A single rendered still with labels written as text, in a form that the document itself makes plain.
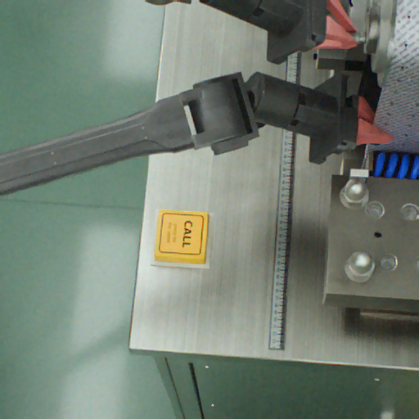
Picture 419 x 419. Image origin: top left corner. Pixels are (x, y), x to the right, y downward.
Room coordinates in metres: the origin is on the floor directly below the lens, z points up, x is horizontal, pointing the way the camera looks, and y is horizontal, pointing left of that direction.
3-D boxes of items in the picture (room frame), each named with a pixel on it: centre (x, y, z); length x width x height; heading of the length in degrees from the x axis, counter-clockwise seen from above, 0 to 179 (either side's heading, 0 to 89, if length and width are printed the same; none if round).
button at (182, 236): (0.48, 0.04, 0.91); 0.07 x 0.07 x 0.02; 80
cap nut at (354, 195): (0.47, -0.19, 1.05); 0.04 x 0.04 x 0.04
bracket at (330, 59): (0.64, -0.18, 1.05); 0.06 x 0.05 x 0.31; 80
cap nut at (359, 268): (0.38, -0.18, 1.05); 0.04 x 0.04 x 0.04
